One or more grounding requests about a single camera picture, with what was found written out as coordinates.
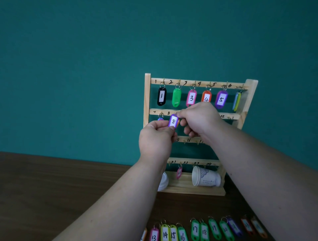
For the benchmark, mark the row of colourful tags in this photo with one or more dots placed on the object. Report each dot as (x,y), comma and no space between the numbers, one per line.
(198,231)

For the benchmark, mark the person's left hand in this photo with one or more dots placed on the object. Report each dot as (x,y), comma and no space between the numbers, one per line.
(154,141)

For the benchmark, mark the person's left forearm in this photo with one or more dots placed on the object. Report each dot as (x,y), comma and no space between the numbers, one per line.
(119,201)

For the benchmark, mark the wooden key rack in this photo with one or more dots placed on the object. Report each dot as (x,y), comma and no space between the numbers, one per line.
(183,185)

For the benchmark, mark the black key tag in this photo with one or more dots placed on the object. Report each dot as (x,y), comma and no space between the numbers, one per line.
(161,96)

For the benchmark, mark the blue key tag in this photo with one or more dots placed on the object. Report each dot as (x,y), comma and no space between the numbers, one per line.
(160,118)

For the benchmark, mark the green key tag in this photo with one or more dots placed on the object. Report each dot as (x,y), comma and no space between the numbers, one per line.
(176,97)

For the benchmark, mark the person's left thumb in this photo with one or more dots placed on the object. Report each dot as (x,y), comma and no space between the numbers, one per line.
(166,128)

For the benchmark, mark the person's right thumb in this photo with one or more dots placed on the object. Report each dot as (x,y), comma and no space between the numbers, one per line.
(183,113)

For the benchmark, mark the white plastic cup lid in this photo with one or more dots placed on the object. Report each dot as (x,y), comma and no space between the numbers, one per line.
(162,182)

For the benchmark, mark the person's right hand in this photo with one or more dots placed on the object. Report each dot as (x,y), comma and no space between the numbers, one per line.
(203,119)

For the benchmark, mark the orange key tag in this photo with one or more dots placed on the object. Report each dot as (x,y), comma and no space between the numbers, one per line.
(206,95)

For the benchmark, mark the small pink key tag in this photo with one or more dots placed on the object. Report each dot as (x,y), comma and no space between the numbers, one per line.
(179,173)

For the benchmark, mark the white paper cup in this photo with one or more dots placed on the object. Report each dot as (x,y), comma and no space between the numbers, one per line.
(205,176)

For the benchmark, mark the yellow-green key tag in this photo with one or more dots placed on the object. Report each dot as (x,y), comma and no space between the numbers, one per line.
(237,101)

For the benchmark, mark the large purple key tag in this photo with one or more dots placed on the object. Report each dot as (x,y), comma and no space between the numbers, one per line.
(221,99)

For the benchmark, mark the person's right forearm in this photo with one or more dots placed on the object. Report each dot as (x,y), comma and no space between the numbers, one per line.
(263,181)

